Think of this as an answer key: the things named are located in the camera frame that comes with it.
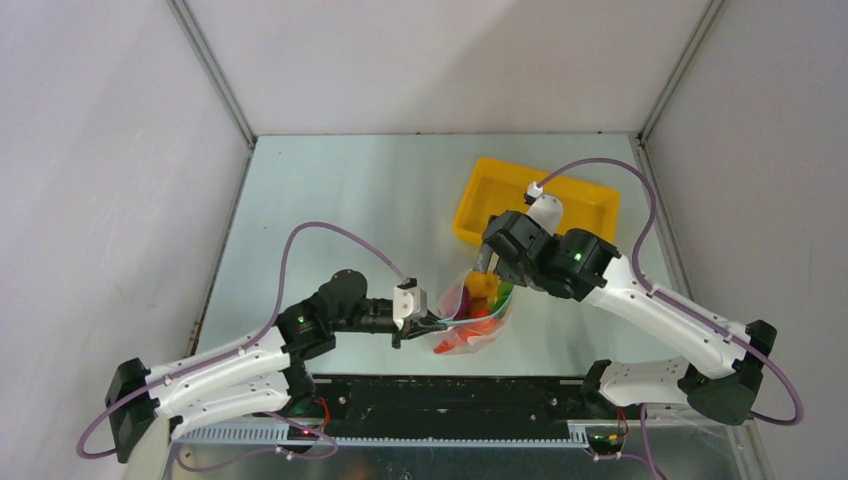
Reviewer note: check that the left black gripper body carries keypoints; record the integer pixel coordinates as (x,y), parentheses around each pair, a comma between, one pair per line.
(373,322)

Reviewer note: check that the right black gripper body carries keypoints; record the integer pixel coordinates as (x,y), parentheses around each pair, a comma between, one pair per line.
(502,266)

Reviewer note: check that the yellow bell pepper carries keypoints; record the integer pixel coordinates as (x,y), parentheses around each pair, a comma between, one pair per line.
(482,287)

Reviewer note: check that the red carrot with leaves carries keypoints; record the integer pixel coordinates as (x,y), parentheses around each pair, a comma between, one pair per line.
(467,331)

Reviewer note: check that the clear zip top bag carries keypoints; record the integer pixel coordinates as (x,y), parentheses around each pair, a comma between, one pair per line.
(474,311)

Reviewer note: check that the purple onion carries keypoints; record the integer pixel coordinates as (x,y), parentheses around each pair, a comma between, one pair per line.
(464,306)

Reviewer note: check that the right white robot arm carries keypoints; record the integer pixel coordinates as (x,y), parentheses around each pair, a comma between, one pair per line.
(719,367)

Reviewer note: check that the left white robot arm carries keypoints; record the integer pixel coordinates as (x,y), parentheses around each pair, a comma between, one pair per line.
(263,371)

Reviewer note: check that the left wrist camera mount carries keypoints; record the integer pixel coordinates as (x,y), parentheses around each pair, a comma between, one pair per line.
(409,303)

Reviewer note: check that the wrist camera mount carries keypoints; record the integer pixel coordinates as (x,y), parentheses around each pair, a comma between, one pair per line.
(544,209)
(409,303)

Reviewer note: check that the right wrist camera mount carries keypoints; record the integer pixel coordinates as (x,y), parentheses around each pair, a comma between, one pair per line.
(544,209)

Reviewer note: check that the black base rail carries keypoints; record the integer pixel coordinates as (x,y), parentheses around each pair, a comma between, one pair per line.
(463,408)

